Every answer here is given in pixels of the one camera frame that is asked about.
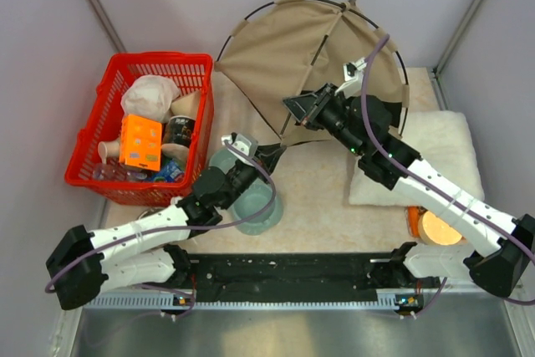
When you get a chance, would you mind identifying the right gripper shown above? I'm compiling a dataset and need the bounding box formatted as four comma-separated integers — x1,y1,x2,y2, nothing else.
283,82,365,157

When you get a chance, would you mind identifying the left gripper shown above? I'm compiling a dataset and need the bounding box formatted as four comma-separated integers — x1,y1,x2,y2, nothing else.
219,144,286,211

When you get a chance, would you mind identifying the beige fabric pet tent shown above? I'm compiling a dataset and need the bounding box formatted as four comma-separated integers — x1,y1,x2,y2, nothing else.
215,0,410,146

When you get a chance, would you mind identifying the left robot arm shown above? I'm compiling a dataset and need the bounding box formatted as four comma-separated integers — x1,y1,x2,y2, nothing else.
44,141,286,311

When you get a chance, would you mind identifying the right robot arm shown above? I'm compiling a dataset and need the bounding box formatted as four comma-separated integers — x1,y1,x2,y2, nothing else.
283,84,534,298

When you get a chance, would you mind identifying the black instant noodle cup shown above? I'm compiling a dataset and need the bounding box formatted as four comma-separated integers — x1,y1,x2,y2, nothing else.
162,115,196,148

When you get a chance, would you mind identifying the brown paper cone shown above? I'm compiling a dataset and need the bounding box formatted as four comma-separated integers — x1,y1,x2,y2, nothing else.
170,91,202,120

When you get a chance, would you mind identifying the blue snack packet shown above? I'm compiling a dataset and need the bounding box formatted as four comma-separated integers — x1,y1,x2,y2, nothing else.
150,158,186,183

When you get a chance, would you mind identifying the red plastic basket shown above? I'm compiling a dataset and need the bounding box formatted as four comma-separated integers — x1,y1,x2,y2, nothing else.
64,52,214,207

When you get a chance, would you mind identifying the orange cardboard box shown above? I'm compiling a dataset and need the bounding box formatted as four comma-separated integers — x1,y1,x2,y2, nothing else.
119,115,163,171

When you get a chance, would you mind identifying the pink white plastic bag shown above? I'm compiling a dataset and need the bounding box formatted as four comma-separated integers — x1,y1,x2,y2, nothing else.
120,74,181,123

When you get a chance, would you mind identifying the white fluffy cushion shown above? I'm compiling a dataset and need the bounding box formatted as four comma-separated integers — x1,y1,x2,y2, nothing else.
349,111,485,207

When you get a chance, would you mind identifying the beige paper cup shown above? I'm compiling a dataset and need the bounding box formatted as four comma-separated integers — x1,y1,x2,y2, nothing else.
97,140,120,164

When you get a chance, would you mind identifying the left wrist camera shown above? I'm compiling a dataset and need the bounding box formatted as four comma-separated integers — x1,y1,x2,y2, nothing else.
221,133,258,157

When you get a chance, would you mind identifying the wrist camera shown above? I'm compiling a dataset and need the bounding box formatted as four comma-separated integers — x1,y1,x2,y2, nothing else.
221,133,258,157
335,58,367,98

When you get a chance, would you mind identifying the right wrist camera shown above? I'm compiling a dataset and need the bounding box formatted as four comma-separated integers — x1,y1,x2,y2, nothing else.
335,58,367,98

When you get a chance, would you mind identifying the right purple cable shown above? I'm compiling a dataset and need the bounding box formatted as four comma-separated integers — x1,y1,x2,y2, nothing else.
359,34,535,307

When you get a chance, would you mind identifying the purple cable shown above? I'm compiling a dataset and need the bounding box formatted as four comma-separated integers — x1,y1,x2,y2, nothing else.
359,34,535,307
44,141,279,294

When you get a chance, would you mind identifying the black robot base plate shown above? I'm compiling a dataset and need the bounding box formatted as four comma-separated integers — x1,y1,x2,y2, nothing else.
178,252,439,303

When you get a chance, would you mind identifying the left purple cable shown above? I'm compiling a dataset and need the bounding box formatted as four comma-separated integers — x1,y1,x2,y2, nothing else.
44,141,279,294

